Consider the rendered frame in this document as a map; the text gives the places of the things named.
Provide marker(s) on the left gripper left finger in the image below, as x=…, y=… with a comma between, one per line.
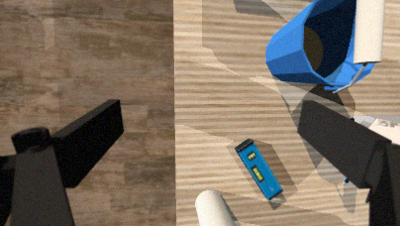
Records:
x=45, y=165

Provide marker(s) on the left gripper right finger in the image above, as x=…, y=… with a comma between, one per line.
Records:
x=366, y=158

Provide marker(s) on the blue spirit level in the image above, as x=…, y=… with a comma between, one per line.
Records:
x=258, y=168

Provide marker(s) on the white bottle with blue cap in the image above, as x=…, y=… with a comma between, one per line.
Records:
x=212, y=209

